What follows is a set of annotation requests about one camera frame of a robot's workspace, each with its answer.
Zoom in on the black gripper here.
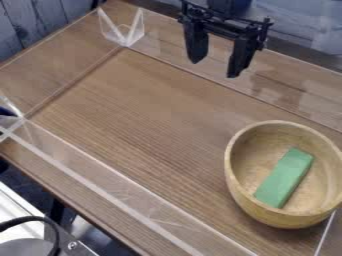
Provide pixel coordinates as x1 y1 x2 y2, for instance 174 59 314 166
178 0 274 78

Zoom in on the brown wooden bowl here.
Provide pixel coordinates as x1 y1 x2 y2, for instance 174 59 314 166
225 120 342 229

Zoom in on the clear acrylic corner bracket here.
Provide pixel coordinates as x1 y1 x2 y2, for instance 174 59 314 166
98 8 145 47

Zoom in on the black cable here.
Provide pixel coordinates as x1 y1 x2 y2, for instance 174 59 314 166
0 215 62 256

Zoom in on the clear acrylic front barrier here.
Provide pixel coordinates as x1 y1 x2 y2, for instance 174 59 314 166
0 95 258 256

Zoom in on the green rectangular block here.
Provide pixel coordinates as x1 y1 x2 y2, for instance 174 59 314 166
254 148 314 209

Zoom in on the grey metal plate with screw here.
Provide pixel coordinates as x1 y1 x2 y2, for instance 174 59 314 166
43 216 99 256

